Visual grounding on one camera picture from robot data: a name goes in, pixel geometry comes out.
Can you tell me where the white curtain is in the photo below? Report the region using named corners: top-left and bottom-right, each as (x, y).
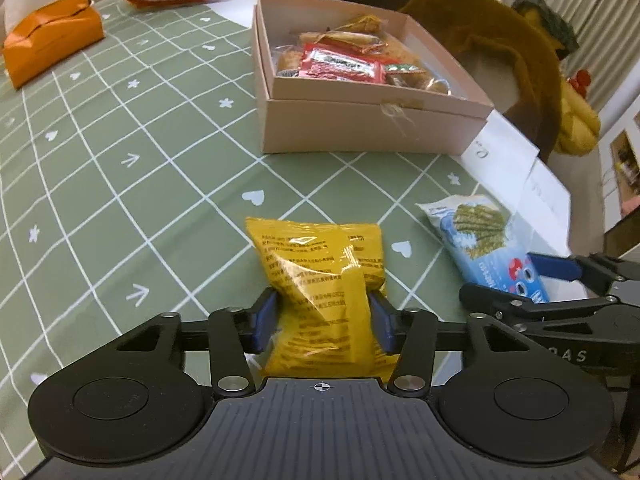
top-left (495, 0), bottom-right (640, 126)

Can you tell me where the white cabinet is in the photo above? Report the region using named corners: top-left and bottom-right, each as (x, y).
top-left (600, 105), bottom-right (640, 241)

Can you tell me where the yellow plush toy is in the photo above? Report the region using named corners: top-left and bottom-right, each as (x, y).
top-left (552, 72), bottom-right (601, 157)

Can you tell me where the yellow snack packet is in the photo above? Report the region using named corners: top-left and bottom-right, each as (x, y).
top-left (245, 216), bottom-right (403, 378)

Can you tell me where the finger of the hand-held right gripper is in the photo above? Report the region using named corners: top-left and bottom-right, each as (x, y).
top-left (527, 252), bottom-right (640, 295)
top-left (459, 282), bottom-right (618, 333)

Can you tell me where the red sauce packet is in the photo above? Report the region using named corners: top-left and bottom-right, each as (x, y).
top-left (298, 44), bottom-right (387, 85)

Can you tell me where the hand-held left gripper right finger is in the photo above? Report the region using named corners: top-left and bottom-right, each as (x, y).
top-left (368, 291), bottom-right (538, 396)

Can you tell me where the red duck print packet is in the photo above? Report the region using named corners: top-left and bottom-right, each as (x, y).
top-left (382, 60), bottom-right (426, 88)

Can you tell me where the round bread clear packet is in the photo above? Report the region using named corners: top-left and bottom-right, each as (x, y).
top-left (275, 49), bottom-right (303, 77)

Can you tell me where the small golden snack packet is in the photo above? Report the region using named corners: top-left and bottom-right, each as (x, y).
top-left (332, 14), bottom-right (386, 36)

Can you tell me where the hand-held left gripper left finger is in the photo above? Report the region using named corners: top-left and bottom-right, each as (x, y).
top-left (116, 287), bottom-right (279, 397)

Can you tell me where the long bread clear packet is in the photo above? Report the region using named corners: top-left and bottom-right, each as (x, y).
top-left (420, 72), bottom-right (453, 96)

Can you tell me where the white paper sheet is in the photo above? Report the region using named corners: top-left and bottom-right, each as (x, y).
top-left (517, 157), bottom-right (572, 256)
top-left (460, 110), bottom-right (541, 196)

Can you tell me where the blue snack packet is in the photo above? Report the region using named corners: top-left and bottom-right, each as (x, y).
top-left (415, 195), bottom-right (551, 306)

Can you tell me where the dark grey cushion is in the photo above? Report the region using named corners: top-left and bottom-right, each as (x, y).
top-left (511, 0), bottom-right (581, 58)

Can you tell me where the pink cardboard box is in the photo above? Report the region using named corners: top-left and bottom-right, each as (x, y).
top-left (252, 0), bottom-right (495, 155)

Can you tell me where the green checked tablecloth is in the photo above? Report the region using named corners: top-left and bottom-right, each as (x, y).
top-left (0, 0), bottom-right (541, 480)

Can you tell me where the brown plush coat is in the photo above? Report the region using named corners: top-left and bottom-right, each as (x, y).
top-left (398, 0), bottom-right (566, 161)

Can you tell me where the orange tissue box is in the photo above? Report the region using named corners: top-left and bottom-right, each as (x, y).
top-left (2, 0), bottom-right (107, 91)

